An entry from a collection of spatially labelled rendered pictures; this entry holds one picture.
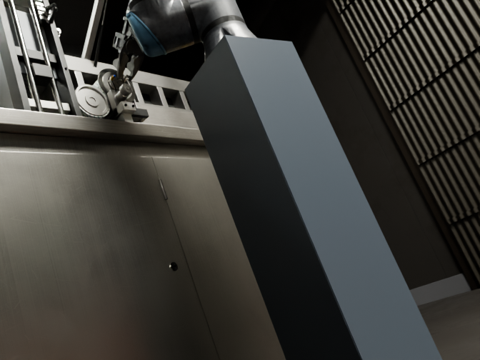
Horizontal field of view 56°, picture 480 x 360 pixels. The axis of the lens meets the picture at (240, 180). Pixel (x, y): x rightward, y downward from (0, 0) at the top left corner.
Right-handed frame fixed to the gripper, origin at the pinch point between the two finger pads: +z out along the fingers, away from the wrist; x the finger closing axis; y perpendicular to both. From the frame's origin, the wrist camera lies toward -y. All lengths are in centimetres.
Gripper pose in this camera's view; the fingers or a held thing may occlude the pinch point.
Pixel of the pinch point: (126, 77)
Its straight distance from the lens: 168.4
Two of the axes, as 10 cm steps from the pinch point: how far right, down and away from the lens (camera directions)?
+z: -3.0, 9.2, 2.6
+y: -7.1, -3.9, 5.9
